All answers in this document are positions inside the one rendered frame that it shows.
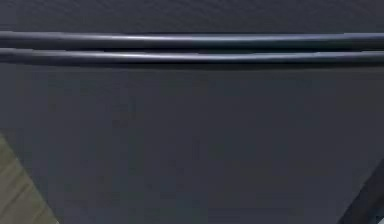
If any dark grey cabinet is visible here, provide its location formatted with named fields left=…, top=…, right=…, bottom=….
left=0, top=0, right=384, bottom=224

